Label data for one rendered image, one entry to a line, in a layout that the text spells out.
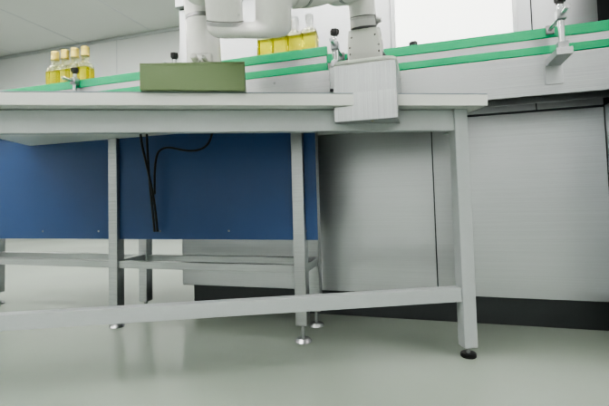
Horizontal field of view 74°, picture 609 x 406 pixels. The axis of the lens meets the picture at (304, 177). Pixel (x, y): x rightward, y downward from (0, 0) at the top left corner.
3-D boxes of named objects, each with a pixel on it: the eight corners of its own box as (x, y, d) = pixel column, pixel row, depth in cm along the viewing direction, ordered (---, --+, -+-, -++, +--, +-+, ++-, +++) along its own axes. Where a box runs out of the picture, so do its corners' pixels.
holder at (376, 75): (402, 109, 133) (401, 85, 133) (396, 88, 106) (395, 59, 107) (351, 113, 138) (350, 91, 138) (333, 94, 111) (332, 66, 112)
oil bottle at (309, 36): (320, 85, 150) (318, 29, 151) (316, 82, 145) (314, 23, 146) (305, 87, 152) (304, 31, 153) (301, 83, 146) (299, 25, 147)
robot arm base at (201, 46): (222, 63, 106) (218, 5, 107) (173, 66, 105) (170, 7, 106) (230, 81, 122) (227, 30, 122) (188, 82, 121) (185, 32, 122)
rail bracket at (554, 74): (561, 84, 121) (556, 11, 122) (582, 68, 105) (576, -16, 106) (543, 86, 123) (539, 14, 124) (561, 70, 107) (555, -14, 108)
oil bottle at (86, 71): (95, 110, 180) (95, 48, 182) (85, 108, 175) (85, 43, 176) (85, 111, 182) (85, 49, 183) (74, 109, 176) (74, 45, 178)
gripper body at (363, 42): (382, 23, 118) (385, 62, 121) (348, 28, 122) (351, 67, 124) (380, 19, 111) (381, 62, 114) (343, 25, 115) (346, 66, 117)
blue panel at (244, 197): (330, 235, 148) (326, 120, 150) (317, 239, 132) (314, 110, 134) (6, 234, 194) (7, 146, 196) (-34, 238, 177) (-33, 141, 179)
